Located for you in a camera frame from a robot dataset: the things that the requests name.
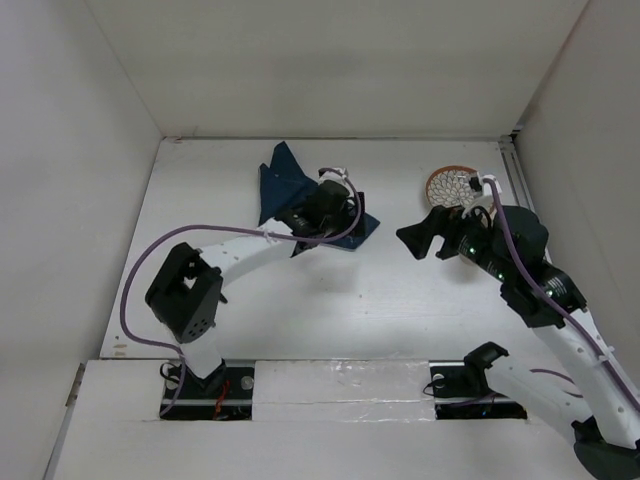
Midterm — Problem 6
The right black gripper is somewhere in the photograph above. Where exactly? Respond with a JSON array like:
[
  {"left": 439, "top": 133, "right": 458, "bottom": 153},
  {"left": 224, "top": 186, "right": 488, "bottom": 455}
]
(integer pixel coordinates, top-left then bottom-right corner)
[{"left": 395, "top": 196, "right": 513, "bottom": 281}]

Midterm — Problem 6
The dark blue cloth napkin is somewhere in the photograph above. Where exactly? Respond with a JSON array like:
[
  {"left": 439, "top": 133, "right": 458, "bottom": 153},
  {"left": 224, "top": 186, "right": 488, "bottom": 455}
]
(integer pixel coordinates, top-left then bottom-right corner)
[{"left": 258, "top": 141, "right": 380, "bottom": 250}]

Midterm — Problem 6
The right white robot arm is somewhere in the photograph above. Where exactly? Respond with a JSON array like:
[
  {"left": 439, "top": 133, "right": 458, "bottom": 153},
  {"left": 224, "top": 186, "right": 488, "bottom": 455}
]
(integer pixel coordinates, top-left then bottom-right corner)
[{"left": 396, "top": 206, "right": 639, "bottom": 479}]

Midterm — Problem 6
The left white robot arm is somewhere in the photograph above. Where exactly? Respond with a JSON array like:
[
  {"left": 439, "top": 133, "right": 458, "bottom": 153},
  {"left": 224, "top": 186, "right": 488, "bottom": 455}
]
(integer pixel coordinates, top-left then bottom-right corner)
[{"left": 145, "top": 180, "right": 366, "bottom": 397}]

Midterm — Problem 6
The floral patterned plate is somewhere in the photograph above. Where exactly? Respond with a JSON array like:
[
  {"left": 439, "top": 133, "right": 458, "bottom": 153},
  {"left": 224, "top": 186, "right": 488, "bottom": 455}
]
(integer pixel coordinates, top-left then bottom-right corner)
[{"left": 425, "top": 165, "right": 481, "bottom": 209}]

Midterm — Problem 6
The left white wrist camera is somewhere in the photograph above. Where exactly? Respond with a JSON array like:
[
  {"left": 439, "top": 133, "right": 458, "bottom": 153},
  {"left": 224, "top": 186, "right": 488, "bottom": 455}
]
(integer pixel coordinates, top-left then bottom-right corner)
[{"left": 318, "top": 167, "right": 348, "bottom": 188}]

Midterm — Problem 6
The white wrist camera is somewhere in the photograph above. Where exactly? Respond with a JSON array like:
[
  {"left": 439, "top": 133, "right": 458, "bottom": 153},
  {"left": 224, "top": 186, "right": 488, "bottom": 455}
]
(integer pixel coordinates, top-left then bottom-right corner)
[
  {"left": 318, "top": 167, "right": 348, "bottom": 188},
  {"left": 463, "top": 173, "right": 502, "bottom": 217}
]

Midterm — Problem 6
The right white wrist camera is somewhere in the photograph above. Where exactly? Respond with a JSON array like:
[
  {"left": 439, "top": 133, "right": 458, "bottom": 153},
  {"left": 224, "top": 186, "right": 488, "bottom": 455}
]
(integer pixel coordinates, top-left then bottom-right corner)
[{"left": 463, "top": 173, "right": 502, "bottom": 217}]

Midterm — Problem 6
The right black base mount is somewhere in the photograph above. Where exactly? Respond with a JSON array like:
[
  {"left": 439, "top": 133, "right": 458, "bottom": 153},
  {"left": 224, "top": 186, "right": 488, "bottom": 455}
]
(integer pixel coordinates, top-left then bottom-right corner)
[{"left": 422, "top": 361, "right": 528, "bottom": 421}]

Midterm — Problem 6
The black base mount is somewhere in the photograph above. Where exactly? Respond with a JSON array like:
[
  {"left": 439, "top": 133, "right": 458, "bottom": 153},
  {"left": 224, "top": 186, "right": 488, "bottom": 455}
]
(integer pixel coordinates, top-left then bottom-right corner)
[
  {"left": 159, "top": 362, "right": 256, "bottom": 421},
  {"left": 422, "top": 361, "right": 528, "bottom": 421}
]

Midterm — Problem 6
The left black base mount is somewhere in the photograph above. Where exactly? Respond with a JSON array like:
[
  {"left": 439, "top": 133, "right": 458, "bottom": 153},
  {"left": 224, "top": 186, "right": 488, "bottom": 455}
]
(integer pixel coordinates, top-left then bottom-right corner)
[{"left": 159, "top": 362, "right": 256, "bottom": 421}]

